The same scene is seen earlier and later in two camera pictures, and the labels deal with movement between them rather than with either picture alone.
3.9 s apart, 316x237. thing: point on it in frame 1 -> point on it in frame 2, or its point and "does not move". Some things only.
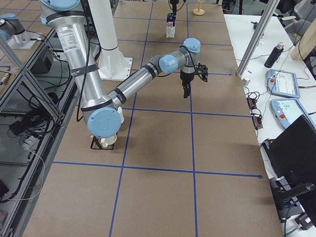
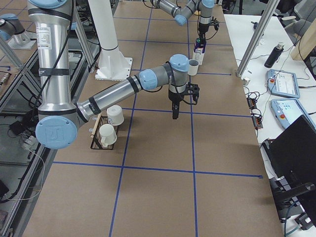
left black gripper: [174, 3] -> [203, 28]
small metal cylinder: [246, 82] does not move
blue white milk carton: [170, 25] -> [199, 51]
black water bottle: [274, 55] does not move
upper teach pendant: [282, 83] does not move
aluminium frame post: [272, 7] does not move
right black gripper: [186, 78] -> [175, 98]
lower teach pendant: [287, 111] does not move
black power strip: [252, 98] does not move
